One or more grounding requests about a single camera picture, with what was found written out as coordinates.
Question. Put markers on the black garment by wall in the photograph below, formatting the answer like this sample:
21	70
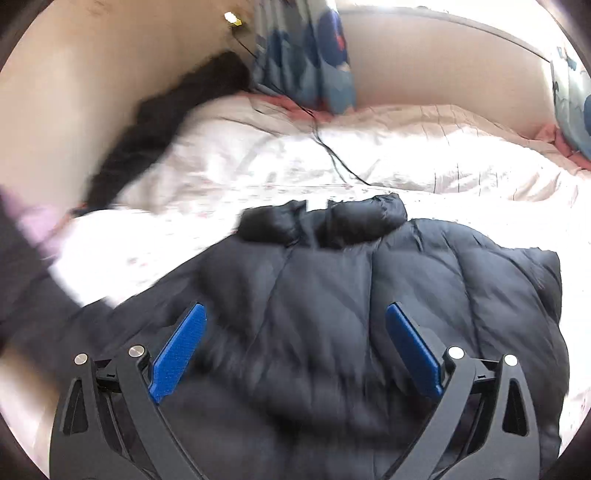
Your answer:
156	122

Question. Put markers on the blue cartoon curtain right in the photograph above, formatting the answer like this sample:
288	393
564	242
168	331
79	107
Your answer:
571	84

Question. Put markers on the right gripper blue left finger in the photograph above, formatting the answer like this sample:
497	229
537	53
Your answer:
169	364

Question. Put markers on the white cherry print bedsheet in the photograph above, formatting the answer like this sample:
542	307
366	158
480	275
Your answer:
114	254

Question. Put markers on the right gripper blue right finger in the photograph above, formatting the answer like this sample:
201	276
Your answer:
420	351

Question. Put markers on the wall power socket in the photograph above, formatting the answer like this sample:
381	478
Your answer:
233	19

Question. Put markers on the white striped quilt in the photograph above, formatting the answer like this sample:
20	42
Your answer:
250	144

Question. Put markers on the black puffer jacket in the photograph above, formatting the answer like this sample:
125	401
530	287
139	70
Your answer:
296	376

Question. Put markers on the purple and lilac garment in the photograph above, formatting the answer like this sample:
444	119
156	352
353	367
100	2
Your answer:
38	223

